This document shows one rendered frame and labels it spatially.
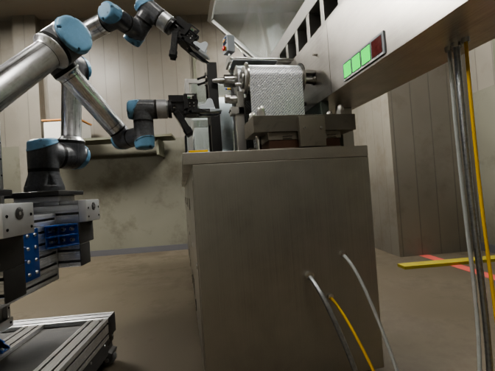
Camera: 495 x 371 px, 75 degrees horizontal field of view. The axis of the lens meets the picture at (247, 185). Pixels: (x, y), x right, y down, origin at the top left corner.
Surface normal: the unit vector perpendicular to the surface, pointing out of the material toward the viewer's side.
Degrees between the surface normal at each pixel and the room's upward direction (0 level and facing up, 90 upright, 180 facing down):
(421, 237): 90
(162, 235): 90
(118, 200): 90
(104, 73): 90
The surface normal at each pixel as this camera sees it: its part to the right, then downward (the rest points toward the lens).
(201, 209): 0.20, -0.04
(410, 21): -0.98, 0.07
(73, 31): 0.84, -0.16
